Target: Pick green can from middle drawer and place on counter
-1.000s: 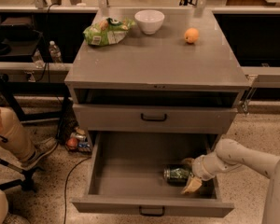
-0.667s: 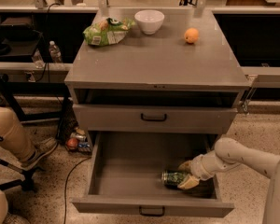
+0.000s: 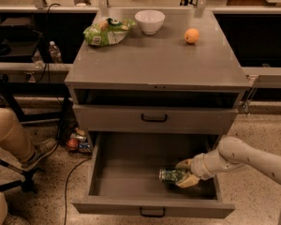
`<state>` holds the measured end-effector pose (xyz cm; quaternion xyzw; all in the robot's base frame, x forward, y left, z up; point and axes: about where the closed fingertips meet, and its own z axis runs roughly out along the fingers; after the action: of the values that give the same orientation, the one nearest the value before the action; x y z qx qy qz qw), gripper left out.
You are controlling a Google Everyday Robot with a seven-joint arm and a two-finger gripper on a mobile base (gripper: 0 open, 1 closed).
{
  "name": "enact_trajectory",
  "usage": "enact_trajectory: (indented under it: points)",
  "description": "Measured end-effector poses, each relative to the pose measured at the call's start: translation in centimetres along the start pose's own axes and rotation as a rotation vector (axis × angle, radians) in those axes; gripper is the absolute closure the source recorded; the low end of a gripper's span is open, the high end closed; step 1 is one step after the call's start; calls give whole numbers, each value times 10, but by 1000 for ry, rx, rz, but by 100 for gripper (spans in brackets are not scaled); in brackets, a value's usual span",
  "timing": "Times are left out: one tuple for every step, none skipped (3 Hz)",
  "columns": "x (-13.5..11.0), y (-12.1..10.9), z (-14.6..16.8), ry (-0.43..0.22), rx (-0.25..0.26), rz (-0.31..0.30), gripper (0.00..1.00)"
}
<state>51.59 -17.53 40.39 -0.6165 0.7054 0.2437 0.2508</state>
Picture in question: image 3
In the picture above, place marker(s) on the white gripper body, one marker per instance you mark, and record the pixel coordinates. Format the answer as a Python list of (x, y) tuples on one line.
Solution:
[(199, 167)]

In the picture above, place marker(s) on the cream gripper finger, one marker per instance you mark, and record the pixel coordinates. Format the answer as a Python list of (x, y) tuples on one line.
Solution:
[(184, 164), (189, 180)]

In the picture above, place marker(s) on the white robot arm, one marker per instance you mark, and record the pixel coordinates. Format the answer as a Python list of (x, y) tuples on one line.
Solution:
[(231, 153)]

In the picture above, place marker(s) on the open grey middle drawer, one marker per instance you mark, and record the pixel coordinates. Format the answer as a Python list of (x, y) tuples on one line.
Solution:
[(123, 178)]

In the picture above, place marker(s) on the grey drawer cabinet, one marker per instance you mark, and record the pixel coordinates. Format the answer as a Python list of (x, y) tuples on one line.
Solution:
[(161, 70)]

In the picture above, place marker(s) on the silver can on floor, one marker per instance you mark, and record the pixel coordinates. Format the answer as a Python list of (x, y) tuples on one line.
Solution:
[(78, 137)]

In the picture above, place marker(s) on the blue packet on floor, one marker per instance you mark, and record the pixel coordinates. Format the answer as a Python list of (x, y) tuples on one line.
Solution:
[(84, 148)]

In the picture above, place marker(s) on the red apple on floor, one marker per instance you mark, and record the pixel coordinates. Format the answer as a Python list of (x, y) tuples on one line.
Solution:
[(72, 144)]

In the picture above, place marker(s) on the orange fruit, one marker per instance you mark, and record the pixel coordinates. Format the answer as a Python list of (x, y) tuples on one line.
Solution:
[(192, 35)]

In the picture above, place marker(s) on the grey sneaker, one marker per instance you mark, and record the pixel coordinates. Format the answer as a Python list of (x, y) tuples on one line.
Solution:
[(43, 150)]

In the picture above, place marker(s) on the white bowl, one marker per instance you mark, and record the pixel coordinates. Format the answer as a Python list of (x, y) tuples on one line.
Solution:
[(149, 21)]

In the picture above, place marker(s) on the green chip bag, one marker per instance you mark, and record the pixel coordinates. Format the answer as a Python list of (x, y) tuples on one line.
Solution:
[(107, 32)]

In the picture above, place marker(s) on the clear water bottle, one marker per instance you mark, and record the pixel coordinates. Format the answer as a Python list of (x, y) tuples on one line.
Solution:
[(55, 53), (38, 61)]

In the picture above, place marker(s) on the person leg beige trousers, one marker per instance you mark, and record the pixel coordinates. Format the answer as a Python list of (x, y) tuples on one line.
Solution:
[(13, 137)]

